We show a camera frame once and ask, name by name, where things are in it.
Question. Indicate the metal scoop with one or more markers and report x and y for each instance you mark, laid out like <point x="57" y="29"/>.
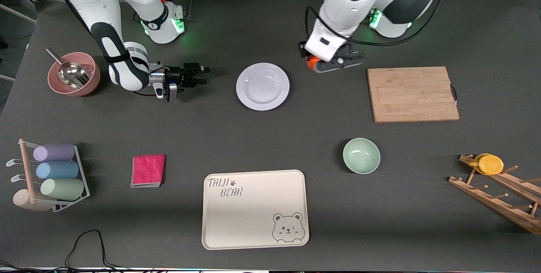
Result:
<point x="74" y="73"/>

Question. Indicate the blue cup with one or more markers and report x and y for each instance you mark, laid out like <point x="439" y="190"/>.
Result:
<point x="57" y="170"/>

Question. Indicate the wooden cutting board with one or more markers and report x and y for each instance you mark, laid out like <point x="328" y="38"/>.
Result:
<point x="412" y="93"/>

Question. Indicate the white round plate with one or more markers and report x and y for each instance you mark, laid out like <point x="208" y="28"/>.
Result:
<point x="262" y="87"/>

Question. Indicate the purple cup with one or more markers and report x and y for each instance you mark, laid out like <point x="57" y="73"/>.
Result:
<point x="54" y="152"/>

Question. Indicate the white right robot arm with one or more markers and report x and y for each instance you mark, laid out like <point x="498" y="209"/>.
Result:
<point x="101" y="11"/>

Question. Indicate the pink bowl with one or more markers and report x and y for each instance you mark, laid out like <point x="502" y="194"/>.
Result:
<point x="94" y="74"/>

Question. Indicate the yellow cup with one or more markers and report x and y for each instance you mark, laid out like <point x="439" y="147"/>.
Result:
<point x="490" y="164"/>

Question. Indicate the orange fruit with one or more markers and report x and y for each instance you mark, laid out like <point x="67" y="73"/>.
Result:
<point x="311" y="63"/>

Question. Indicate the light green bowl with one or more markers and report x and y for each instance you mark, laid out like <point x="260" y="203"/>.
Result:
<point x="361" y="156"/>

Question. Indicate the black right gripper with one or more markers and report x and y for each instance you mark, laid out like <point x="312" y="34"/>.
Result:
<point x="176" y="76"/>

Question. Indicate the beige cup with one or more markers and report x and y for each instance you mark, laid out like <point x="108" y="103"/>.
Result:
<point x="21" y="200"/>

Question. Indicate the wooden peg drying rack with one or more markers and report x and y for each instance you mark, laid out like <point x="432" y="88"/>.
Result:
<point x="498" y="203"/>

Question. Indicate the green cup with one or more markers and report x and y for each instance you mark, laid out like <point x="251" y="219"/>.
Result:
<point x="62" y="189"/>

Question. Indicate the pink folded cloth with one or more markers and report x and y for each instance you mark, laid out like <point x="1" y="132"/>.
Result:
<point x="148" y="170"/>

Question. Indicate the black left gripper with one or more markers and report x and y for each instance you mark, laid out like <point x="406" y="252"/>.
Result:
<point x="304" y="53"/>

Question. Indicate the beige bear print tray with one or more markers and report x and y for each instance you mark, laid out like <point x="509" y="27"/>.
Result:
<point x="249" y="218"/>

